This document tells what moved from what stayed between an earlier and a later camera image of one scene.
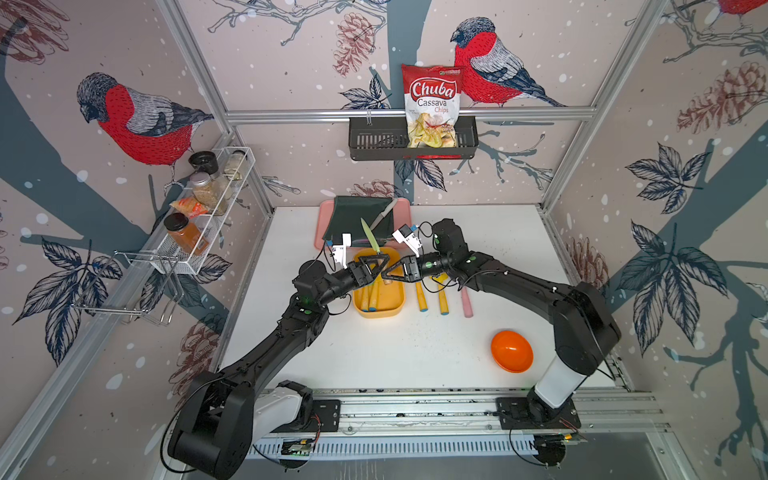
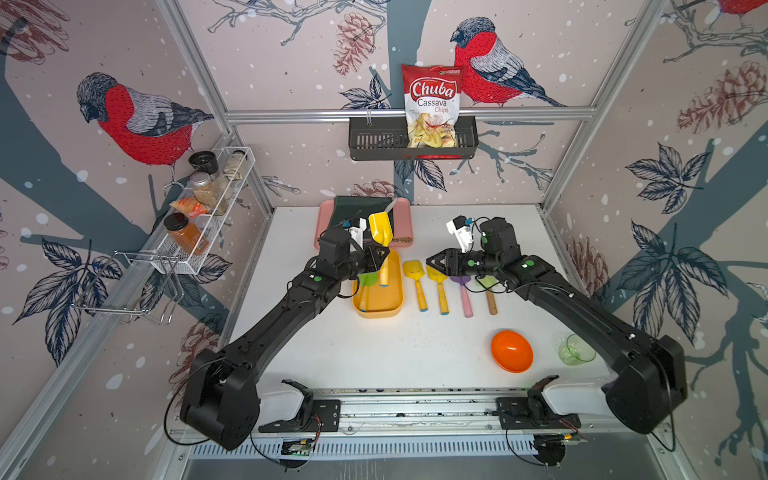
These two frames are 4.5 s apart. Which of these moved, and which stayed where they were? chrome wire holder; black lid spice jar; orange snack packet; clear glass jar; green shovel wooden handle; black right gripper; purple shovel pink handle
Moved: black right gripper; green shovel wooden handle
Stayed: orange snack packet; chrome wire holder; clear glass jar; black lid spice jar; purple shovel pink handle
